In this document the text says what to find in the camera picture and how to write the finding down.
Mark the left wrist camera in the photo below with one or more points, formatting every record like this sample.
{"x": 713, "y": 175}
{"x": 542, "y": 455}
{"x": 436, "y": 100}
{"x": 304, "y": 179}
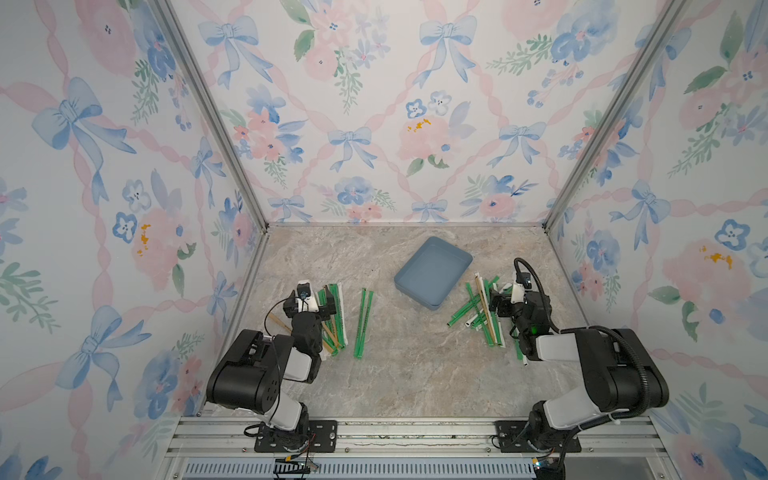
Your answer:
{"x": 304, "y": 290}

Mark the blue plastic storage tray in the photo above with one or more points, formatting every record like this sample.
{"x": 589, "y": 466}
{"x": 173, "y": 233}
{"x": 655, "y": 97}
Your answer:
{"x": 432, "y": 272}

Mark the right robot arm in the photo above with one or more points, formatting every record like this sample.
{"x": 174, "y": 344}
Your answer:
{"x": 619, "y": 380}

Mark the aluminium mounting rail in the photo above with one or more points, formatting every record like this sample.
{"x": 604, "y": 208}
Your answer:
{"x": 410, "y": 448}

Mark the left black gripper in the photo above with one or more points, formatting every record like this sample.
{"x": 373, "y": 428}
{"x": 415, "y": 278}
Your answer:
{"x": 327, "y": 309}

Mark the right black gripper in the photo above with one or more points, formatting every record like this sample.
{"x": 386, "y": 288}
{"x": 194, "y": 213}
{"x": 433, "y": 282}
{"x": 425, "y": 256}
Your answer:
{"x": 497, "y": 297}

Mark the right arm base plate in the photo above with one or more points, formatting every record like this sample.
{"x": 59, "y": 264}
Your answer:
{"x": 517, "y": 436}

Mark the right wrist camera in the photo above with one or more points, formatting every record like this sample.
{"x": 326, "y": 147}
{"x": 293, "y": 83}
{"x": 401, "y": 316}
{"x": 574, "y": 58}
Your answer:
{"x": 523, "y": 283}

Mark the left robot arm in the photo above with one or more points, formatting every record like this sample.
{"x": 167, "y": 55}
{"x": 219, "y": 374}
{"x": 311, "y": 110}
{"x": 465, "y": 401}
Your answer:
{"x": 251, "y": 373}

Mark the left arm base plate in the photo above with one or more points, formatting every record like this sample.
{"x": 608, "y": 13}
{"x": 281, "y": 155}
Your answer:
{"x": 315, "y": 436}

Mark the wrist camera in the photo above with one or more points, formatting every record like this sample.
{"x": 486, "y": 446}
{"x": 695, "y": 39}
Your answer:
{"x": 523, "y": 283}
{"x": 304, "y": 290}

